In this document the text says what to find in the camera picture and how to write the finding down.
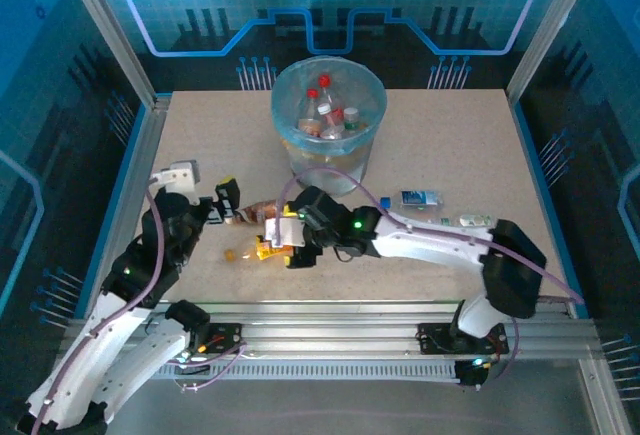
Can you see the brown chocolate drink bottle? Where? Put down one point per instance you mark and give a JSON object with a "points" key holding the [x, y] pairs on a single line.
{"points": [[257, 211]]}

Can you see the orange juice bottle yellow label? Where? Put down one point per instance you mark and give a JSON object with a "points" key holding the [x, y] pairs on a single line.
{"points": [[265, 252]]}

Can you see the water bottle blue cap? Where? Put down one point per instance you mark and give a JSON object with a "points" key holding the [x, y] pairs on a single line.
{"points": [[412, 198]]}

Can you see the clear bottle red white label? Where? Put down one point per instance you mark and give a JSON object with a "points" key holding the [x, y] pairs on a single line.
{"points": [[324, 109]]}

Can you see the small bottle green label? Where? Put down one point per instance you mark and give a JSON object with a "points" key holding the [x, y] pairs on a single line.
{"points": [[351, 115]]}

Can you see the clear bottle red cap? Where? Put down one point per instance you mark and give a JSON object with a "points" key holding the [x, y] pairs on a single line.
{"points": [[325, 80], [312, 94]]}

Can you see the clear bottle green white label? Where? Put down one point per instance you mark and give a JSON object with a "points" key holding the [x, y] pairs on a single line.
{"points": [[470, 220]]}

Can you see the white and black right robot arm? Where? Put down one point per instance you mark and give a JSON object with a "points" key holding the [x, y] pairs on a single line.
{"points": [[435, 245]]}

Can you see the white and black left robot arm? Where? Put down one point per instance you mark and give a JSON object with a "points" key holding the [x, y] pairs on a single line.
{"points": [[75, 370]]}

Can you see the clear plastic waste bin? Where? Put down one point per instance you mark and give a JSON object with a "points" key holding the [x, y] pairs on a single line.
{"points": [[330, 155]]}

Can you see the clear plastic trash bin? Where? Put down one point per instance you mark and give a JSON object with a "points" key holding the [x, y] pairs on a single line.
{"points": [[360, 90]]}

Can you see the small black connector module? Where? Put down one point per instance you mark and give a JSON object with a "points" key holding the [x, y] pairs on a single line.
{"points": [[470, 372]]}

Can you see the aluminium side rail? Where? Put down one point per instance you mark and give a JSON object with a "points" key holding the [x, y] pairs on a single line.
{"points": [[135, 165], [600, 390]]}

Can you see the long aluminium frame rail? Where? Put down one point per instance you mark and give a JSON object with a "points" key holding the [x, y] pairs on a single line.
{"points": [[330, 330]]}

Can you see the aluminium frame post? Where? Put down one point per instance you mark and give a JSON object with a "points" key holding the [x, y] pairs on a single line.
{"points": [[550, 25], [110, 30]]}

